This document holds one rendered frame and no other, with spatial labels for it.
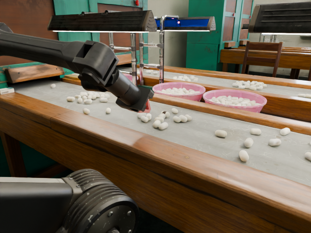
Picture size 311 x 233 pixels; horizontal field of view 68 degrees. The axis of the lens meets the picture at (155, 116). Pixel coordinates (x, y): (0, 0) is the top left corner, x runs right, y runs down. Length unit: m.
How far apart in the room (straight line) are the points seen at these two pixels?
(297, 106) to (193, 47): 2.77
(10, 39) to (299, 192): 0.74
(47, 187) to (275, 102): 1.00
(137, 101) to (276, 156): 0.39
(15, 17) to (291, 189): 1.38
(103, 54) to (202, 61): 3.23
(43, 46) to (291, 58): 3.08
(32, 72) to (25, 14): 0.30
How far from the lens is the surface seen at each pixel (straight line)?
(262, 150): 0.70
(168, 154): 0.57
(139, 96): 0.63
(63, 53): 0.58
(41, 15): 1.53
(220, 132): 0.73
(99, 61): 0.53
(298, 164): 0.67
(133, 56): 1.16
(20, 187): 0.40
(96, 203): 0.40
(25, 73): 1.41
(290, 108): 1.18
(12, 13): 1.46
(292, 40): 5.73
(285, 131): 0.81
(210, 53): 3.64
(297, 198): 0.51
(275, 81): 1.53
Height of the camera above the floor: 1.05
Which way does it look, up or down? 21 degrees down
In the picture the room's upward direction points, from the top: straight up
